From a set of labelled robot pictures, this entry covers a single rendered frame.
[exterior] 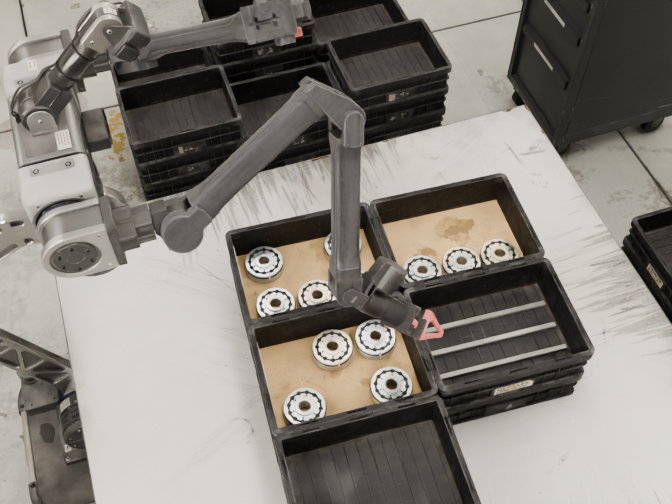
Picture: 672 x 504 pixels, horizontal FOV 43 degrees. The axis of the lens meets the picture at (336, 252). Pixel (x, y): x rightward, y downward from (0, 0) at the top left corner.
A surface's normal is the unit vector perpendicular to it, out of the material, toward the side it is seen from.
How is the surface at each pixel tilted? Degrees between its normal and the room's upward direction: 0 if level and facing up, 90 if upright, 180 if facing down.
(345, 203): 63
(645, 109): 90
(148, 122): 0
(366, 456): 0
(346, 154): 71
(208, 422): 0
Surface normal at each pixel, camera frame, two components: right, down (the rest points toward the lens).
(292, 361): 0.00, -0.58
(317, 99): 0.29, 0.42
